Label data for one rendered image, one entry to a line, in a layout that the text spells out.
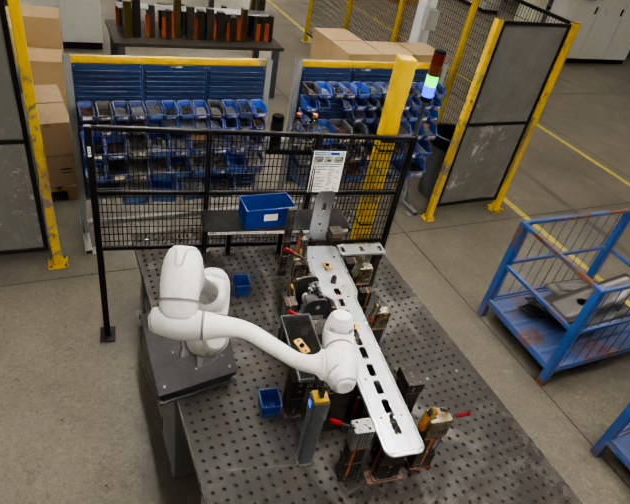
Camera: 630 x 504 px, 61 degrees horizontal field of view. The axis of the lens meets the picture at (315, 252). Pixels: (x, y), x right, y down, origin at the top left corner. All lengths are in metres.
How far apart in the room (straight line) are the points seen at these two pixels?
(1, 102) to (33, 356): 1.59
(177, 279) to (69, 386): 1.98
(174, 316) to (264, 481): 0.95
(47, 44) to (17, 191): 2.67
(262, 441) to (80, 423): 1.32
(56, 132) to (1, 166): 0.98
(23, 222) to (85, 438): 1.68
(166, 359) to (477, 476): 1.54
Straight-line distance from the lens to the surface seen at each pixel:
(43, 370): 3.83
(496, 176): 5.99
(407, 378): 2.53
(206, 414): 2.65
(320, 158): 3.25
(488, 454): 2.87
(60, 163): 5.11
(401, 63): 3.22
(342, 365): 1.76
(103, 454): 3.40
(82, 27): 8.77
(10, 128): 3.96
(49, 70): 6.23
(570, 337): 4.07
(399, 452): 2.33
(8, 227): 4.38
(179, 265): 1.86
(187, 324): 1.84
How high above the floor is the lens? 2.87
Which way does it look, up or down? 37 degrees down
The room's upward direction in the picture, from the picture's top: 12 degrees clockwise
